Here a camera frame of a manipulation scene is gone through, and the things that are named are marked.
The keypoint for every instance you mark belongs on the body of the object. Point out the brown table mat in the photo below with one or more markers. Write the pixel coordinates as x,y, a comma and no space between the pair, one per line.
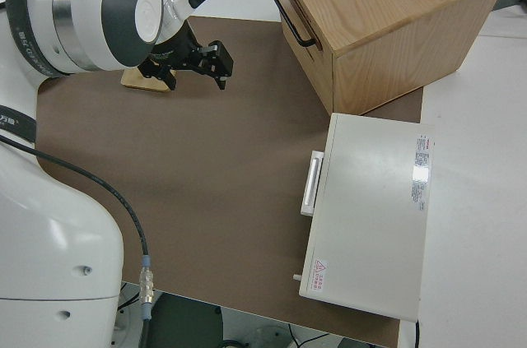
206,183

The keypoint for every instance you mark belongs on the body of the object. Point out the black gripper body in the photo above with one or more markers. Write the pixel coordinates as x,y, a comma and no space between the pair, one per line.
187,56

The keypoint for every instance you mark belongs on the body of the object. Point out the small wooden block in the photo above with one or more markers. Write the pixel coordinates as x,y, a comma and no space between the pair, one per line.
138,81

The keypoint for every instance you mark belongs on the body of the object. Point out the white toaster oven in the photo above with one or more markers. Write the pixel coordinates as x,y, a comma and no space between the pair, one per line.
370,216

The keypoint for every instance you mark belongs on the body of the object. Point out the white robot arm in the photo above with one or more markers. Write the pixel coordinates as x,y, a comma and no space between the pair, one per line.
62,220

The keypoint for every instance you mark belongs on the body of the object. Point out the wooden drawer cabinet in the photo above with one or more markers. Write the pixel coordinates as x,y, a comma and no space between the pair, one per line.
391,23

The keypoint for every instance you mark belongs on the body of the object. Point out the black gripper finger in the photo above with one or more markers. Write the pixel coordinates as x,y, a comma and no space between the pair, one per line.
171,80
222,82

